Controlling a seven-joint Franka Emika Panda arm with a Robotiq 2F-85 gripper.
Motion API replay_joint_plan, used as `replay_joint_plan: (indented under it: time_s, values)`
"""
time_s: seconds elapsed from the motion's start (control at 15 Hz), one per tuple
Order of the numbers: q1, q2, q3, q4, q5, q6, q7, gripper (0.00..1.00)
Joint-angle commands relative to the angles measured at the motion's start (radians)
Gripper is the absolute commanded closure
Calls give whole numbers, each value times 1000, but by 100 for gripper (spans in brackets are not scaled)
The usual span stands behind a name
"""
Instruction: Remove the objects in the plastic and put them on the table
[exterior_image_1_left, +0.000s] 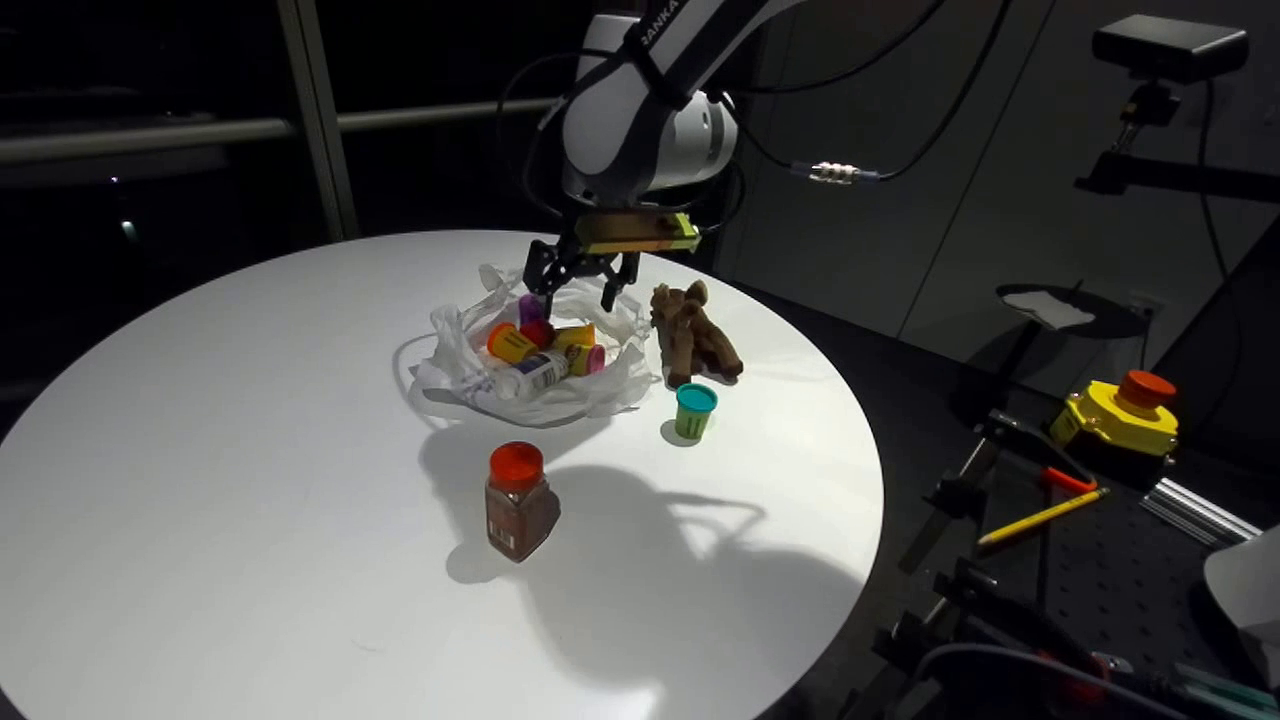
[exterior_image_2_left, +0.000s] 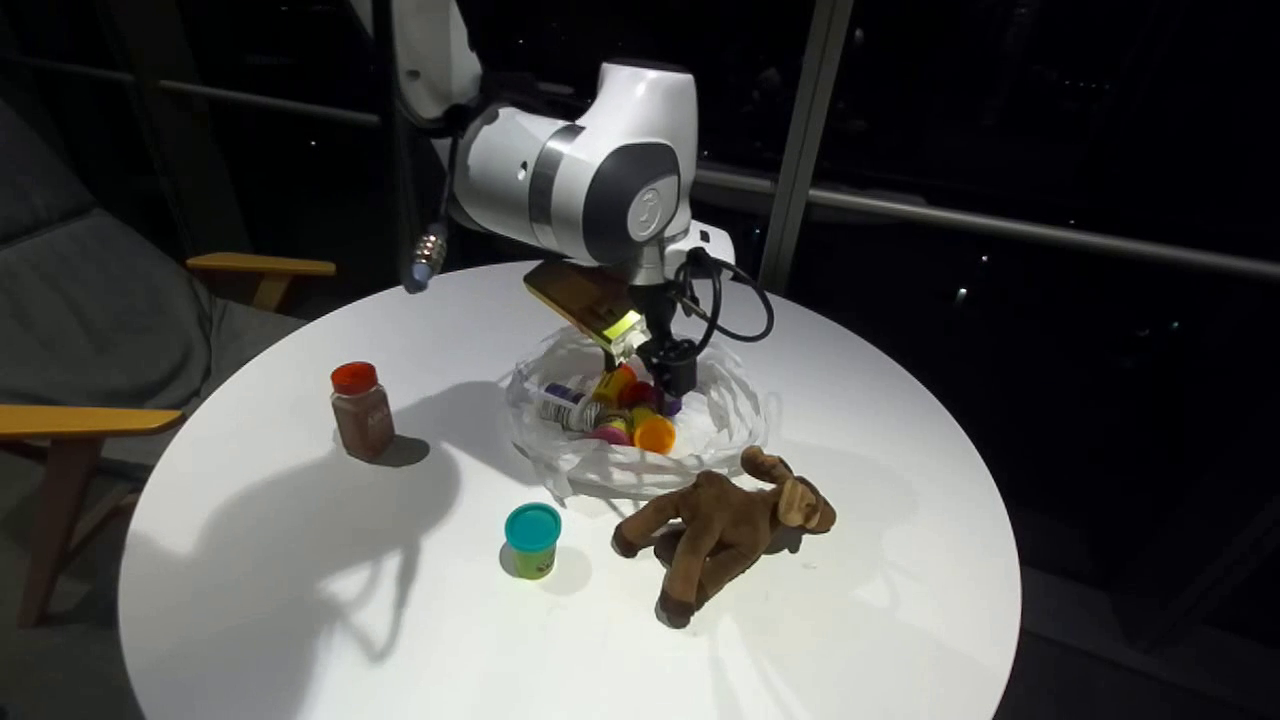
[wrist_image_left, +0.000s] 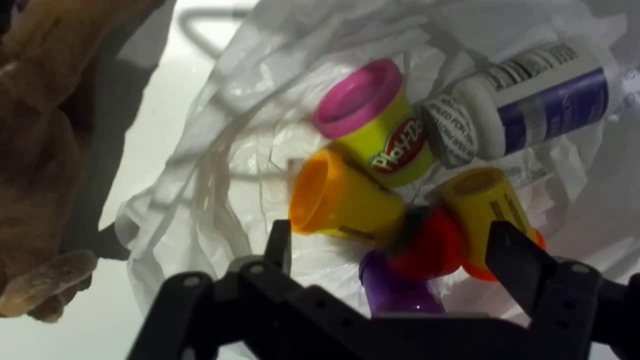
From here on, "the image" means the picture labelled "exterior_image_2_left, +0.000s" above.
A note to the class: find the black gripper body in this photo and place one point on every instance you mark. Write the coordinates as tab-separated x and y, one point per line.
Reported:
672	347

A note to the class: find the yellow cup with orange rim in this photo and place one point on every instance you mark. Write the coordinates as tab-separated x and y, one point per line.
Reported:
620	381
655	433

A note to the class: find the brown plush animal toy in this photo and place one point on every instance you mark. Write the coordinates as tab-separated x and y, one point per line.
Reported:
723	527

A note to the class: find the green cup with teal lid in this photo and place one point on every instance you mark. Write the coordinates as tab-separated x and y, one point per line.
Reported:
532	542

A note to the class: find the spice jar with red lid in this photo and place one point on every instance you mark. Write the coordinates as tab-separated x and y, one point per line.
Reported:
363	420

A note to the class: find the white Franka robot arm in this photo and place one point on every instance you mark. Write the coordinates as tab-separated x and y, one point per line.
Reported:
585	173

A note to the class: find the clear plastic bag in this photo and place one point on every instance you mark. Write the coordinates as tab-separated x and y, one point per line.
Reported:
723	427

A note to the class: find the yellow cup with pink lid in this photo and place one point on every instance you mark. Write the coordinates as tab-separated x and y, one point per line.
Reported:
608	429

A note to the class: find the wooden armchair with grey cushion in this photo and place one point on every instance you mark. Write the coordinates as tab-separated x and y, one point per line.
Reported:
95	321

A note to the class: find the wrist camera on wooden plate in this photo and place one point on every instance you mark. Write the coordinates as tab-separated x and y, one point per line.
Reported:
585	301

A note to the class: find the dark window post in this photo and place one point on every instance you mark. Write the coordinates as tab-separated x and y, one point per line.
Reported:
396	173

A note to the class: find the horizontal window rail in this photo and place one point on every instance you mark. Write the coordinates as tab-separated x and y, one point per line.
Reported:
1064	234

